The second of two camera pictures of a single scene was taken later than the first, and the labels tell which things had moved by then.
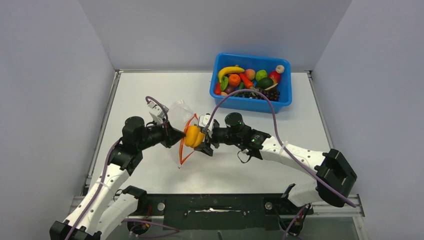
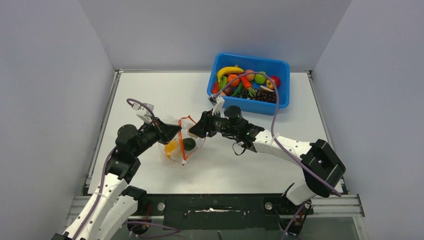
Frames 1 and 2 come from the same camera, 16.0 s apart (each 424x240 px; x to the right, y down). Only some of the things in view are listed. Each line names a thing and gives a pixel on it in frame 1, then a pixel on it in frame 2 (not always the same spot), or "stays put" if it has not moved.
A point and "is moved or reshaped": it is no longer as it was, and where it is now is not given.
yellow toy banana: (228, 70) stays put
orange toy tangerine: (234, 80) stays put
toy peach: (250, 74) stays put
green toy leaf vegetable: (224, 82) stays put
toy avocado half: (267, 84) to (189, 143)
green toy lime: (261, 74) stays put
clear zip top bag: (181, 118) is moved or reshaped
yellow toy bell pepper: (194, 137) to (170, 146)
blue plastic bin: (257, 63) stays put
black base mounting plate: (222, 212) stays put
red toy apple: (275, 76) is moved or reshaped
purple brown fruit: (229, 89) stays put
